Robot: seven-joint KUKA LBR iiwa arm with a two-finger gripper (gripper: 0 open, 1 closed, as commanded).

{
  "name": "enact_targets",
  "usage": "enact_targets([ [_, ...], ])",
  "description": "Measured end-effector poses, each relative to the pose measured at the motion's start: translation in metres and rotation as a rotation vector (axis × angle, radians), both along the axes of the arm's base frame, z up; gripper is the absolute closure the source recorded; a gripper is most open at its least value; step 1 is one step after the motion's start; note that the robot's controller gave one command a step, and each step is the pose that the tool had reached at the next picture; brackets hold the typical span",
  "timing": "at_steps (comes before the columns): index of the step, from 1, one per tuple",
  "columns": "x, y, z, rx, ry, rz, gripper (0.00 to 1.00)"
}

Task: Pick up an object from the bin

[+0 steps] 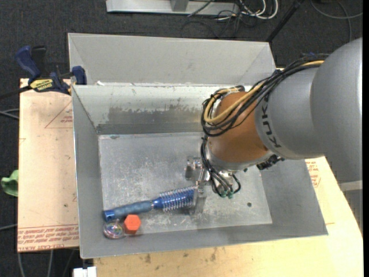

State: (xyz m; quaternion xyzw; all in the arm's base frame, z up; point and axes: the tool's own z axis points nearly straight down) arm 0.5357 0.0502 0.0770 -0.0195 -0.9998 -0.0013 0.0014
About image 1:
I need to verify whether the brown cardboard board red print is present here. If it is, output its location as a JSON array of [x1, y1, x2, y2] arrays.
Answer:
[[17, 78, 80, 253]]

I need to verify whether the clear glass round thing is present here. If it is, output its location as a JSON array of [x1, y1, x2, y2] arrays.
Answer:
[[103, 220, 126, 240]]

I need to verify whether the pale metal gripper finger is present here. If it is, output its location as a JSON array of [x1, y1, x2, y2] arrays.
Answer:
[[187, 188, 199, 215], [197, 182, 208, 215]]

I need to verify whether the blue handled coil brush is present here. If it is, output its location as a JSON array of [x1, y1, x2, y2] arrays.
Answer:
[[102, 185, 197, 222]]

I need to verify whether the black cylinder on white bracket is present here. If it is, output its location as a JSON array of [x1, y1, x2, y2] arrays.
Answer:
[[255, 154, 285, 171]]

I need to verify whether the grey metal bin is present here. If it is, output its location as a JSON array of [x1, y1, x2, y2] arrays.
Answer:
[[67, 32, 329, 260]]

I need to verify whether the orange hexagonal block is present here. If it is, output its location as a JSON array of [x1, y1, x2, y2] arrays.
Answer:
[[123, 214, 142, 236]]

